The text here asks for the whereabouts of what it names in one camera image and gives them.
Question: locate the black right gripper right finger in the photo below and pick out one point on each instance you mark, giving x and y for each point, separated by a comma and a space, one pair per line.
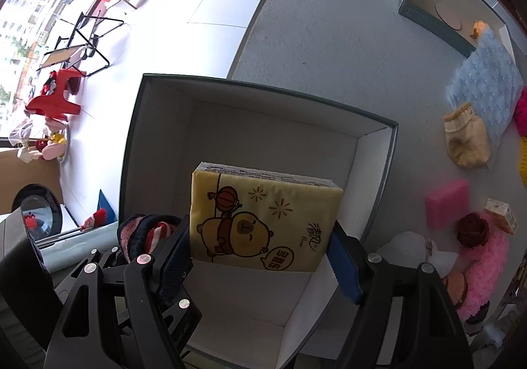
410, 306

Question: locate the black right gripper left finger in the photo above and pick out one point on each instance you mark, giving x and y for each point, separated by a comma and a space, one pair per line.
127, 311

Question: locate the fluffy pink plush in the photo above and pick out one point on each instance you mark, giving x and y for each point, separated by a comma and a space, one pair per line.
486, 264

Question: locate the dark red fabric rose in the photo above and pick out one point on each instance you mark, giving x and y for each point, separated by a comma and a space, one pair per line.
472, 230

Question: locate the yellow cartoon tissue pack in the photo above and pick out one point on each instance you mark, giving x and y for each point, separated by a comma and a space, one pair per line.
260, 219

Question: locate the orange printed small carton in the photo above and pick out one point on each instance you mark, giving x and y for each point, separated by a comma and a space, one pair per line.
502, 215

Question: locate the plush toys on floor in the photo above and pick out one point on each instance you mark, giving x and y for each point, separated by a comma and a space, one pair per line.
47, 141

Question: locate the red plastic stool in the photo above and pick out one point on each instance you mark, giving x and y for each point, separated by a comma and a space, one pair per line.
55, 105

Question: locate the yellow foam net sleeve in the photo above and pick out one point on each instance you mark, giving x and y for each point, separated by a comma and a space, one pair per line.
522, 166

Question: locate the magenta fluffy ball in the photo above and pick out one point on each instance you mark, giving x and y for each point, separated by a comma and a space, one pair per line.
520, 114

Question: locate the folding black chair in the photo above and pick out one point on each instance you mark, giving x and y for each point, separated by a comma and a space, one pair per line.
82, 44

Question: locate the light blue dotted cloth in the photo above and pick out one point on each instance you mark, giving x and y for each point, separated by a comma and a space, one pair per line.
490, 81

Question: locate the round wooden coaster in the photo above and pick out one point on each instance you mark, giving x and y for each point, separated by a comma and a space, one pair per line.
448, 16

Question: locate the shallow teal box lid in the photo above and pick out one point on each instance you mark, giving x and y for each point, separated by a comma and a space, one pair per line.
469, 12

